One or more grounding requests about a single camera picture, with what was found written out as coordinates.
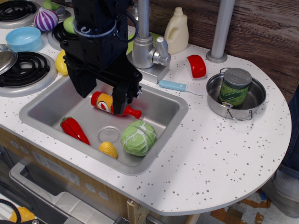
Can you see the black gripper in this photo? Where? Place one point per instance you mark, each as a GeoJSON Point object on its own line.
{"type": "Point", "coordinates": [101, 54]}

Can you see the green pickle can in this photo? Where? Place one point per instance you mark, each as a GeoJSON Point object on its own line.
{"type": "Point", "coordinates": [234, 87]}

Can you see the small steel pan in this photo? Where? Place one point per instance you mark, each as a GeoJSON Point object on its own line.
{"type": "Point", "coordinates": [255, 97]}

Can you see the red ketchup bottle toy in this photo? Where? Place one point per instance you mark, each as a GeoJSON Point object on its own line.
{"type": "Point", "coordinates": [104, 102]}

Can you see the yellow banana toy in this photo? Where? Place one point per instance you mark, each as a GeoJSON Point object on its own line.
{"type": "Point", "coordinates": [60, 63]}

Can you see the red chili pepper toy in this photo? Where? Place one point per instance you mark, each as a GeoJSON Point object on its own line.
{"type": "Point", "coordinates": [71, 127]}

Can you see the silver toy faucet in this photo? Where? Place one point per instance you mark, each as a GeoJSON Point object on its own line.
{"type": "Point", "coordinates": [151, 59]}

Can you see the yellow corn toy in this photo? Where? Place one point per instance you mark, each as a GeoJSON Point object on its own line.
{"type": "Point", "coordinates": [109, 149]}

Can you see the green cabbage toy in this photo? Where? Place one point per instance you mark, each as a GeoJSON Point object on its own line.
{"type": "Point", "coordinates": [138, 138]}

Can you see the silver sink basin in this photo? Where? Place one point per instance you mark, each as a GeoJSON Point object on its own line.
{"type": "Point", "coordinates": [160, 109]}

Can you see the back right stove burner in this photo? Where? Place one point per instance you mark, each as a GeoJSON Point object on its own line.
{"type": "Point", "coordinates": [58, 34]}

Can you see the stove burner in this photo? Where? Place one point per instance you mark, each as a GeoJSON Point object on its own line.
{"type": "Point", "coordinates": [58, 34]}
{"type": "Point", "coordinates": [31, 73]}
{"type": "Point", "coordinates": [17, 13]}

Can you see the front left stove burner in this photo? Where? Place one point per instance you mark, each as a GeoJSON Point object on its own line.
{"type": "Point", "coordinates": [31, 73]}

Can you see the green pear toy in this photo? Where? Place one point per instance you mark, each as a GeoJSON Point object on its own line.
{"type": "Point", "coordinates": [68, 25]}

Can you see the cream detergent bottle toy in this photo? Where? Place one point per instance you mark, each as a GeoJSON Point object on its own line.
{"type": "Point", "coordinates": [176, 33]}

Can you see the purple striped onion toy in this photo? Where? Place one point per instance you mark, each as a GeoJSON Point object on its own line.
{"type": "Point", "coordinates": [45, 19]}

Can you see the red apple slice toy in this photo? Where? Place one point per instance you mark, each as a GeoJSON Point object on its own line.
{"type": "Point", "coordinates": [195, 66]}

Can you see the light blue bowl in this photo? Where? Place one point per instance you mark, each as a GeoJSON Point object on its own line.
{"type": "Point", "coordinates": [25, 39]}

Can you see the silver pot lid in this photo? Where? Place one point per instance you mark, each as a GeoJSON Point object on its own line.
{"type": "Point", "coordinates": [7, 58]}

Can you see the green toy on knob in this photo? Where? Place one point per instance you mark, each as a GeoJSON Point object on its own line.
{"type": "Point", "coordinates": [48, 4]}

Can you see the back left stove burner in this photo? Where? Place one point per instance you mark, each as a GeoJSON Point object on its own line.
{"type": "Point", "coordinates": [17, 13]}

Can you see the grey vertical pole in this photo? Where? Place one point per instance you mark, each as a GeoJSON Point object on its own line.
{"type": "Point", "coordinates": [217, 53]}

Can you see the blue handled toy knife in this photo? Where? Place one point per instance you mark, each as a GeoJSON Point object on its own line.
{"type": "Point", "coordinates": [197, 89]}

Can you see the oven door with handle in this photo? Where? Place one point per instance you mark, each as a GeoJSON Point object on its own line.
{"type": "Point", "coordinates": [63, 207]}

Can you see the yellow object with cable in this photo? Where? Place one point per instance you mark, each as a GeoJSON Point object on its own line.
{"type": "Point", "coordinates": [20, 214]}

